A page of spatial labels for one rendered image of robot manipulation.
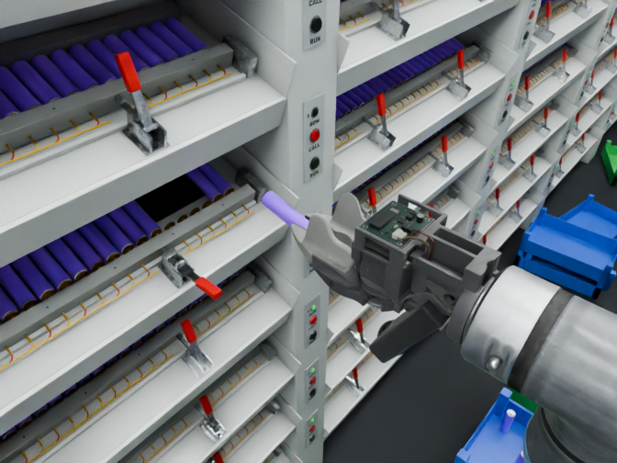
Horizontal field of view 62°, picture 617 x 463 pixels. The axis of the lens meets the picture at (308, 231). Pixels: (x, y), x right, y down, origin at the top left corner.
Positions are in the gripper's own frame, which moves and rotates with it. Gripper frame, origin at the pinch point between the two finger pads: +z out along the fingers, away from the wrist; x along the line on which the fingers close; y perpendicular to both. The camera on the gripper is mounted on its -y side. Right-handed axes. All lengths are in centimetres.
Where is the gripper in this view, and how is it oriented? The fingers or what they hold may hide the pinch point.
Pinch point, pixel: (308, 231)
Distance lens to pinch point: 55.4
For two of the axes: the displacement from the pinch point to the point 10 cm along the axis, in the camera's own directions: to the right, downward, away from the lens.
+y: -0.1, -7.8, -6.3
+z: -7.5, -4.1, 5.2
